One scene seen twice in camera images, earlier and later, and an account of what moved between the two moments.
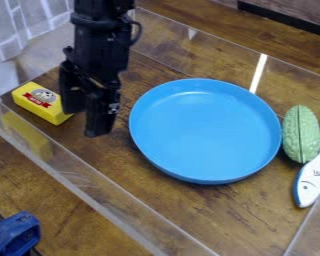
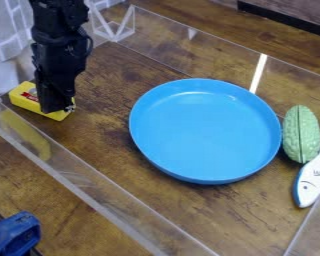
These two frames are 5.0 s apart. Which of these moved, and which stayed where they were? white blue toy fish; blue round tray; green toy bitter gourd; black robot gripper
Moved: black robot gripper
Stayed: white blue toy fish; green toy bitter gourd; blue round tray
